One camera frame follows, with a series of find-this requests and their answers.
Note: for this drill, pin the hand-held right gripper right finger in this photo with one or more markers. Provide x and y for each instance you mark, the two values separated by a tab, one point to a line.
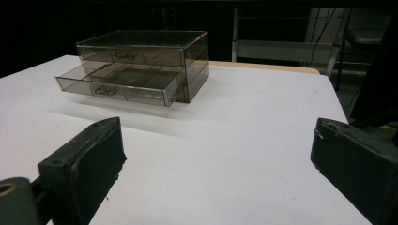
353	165

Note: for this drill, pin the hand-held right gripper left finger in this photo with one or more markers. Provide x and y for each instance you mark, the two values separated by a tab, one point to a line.
87	168

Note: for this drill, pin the smoked clear plastic drawer cabinet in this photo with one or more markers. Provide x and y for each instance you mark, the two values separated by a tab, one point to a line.
195	62

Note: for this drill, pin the black stand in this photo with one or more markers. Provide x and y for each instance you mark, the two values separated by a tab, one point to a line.
380	78

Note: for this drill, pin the smoked clear closed drawer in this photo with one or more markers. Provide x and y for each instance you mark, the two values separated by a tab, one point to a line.
130	56

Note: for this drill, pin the dark folding chair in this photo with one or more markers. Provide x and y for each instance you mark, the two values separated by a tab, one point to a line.
363	37

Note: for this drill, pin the white metal shelf rack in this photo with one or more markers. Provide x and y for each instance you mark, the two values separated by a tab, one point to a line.
281	47

